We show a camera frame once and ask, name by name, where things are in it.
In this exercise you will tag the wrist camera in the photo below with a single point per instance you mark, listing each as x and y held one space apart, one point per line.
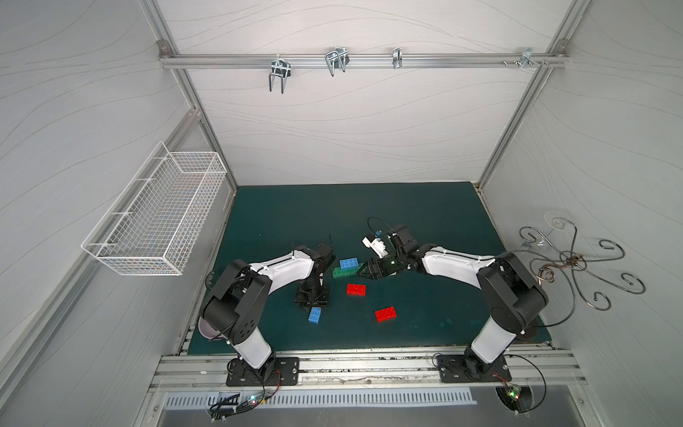
376 244
325 257

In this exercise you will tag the metal wire clip hook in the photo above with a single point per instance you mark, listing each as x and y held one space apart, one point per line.
337 59

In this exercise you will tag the lilac bowl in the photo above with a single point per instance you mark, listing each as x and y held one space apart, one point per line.
207 331

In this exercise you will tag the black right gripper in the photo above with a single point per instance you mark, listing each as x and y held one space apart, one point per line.
378 266

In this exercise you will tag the red lego brick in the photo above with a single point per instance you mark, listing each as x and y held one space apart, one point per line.
385 314
355 290

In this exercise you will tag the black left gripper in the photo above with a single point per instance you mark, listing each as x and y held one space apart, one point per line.
312 295

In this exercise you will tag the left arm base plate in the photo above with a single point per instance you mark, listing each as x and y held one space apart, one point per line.
276 371

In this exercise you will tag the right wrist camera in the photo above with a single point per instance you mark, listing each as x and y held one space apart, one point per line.
376 244

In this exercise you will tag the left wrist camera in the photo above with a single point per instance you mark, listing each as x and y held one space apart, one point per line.
325 257

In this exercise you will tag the green table mat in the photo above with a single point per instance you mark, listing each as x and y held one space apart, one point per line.
269 221

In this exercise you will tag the horizontal aluminium rail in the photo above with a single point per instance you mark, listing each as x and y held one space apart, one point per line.
357 60

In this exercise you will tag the long green lego brick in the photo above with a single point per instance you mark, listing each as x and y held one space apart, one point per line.
346 270

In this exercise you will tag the metal double hook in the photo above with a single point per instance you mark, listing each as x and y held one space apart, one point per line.
280 71

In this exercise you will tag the metal curled hook stand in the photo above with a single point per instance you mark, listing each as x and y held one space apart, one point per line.
550 260

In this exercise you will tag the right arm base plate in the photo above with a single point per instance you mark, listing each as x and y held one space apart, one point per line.
448 368

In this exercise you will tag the small metal ring hook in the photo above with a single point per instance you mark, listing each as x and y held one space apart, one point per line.
397 58

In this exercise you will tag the dark oval stand base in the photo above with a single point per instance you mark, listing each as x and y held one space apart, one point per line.
527 335

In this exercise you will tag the blue lego brick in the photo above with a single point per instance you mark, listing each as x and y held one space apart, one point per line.
314 315
349 263

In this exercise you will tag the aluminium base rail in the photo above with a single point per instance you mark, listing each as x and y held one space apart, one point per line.
402 367

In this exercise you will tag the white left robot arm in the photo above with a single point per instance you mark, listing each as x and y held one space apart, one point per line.
236 302

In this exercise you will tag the metal bracket hook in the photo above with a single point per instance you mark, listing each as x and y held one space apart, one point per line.
527 60

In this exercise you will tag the white vent strip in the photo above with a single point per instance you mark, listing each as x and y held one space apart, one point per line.
292 399

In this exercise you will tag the white wire basket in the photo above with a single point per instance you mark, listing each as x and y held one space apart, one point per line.
152 226

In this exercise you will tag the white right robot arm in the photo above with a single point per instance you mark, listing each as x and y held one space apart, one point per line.
514 296

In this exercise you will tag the clear glass cup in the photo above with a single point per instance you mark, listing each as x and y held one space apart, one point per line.
210 280

